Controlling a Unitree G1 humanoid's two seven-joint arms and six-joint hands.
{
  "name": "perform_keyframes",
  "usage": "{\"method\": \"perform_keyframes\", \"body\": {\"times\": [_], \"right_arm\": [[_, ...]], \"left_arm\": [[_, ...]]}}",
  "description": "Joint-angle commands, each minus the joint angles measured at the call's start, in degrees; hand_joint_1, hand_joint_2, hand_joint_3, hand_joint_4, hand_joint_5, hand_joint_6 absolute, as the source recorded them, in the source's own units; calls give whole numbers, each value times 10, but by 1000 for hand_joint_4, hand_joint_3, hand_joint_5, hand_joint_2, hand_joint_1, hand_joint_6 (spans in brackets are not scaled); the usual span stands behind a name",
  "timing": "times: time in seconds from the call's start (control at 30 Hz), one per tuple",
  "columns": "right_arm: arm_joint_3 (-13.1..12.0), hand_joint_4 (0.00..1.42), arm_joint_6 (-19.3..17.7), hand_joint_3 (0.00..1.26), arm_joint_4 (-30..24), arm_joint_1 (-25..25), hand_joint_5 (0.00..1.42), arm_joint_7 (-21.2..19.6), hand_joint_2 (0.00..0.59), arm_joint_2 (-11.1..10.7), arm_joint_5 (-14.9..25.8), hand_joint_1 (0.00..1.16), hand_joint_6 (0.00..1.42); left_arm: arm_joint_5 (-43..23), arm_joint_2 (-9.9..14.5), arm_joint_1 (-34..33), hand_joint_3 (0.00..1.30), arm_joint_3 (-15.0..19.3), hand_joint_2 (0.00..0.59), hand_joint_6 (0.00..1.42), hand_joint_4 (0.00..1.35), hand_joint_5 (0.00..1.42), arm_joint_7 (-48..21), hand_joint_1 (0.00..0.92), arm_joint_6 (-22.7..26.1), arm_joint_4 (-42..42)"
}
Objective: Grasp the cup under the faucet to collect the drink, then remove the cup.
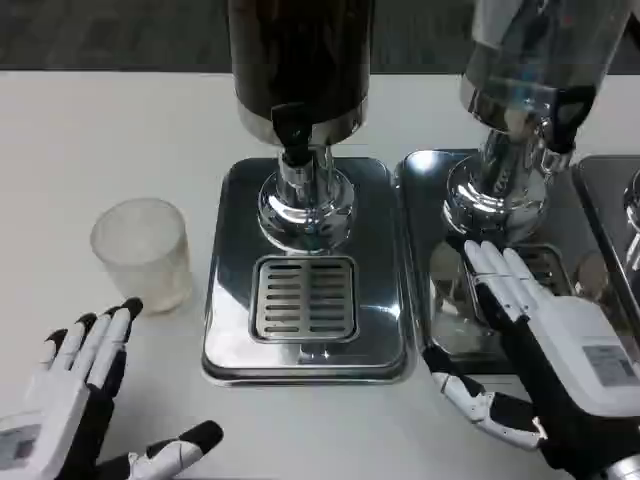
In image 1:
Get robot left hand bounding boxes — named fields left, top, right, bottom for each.
left=0, top=297, right=225, bottom=480

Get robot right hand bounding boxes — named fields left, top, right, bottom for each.
left=422, top=239, right=640, bottom=475

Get clear ribbed glass cup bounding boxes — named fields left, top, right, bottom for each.
left=89, top=198, right=193, bottom=316

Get black tap of dark dispenser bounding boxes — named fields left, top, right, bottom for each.
left=271, top=103, right=314, bottom=166

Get slotted steel drip grid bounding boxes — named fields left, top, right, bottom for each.
left=519, top=244, right=575, bottom=297
left=251, top=255, right=362, bottom=344

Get steel drip tray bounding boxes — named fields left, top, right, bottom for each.
left=201, top=157, right=419, bottom=388
left=394, top=148, right=632, bottom=375
left=572, top=155, right=640, bottom=359

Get chrome dispenser foot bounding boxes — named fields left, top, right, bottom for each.
left=622, top=169, right=640, bottom=275

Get black tap of clear dispenser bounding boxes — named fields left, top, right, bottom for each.
left=549, top=85, right=598, bottom=154

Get clear tank drink dispenser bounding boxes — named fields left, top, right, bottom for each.
left=441, top=0, right=634, bottom=237

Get dark tank drink dispenser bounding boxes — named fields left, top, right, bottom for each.
left=227, top=0, right=377, bottom=257

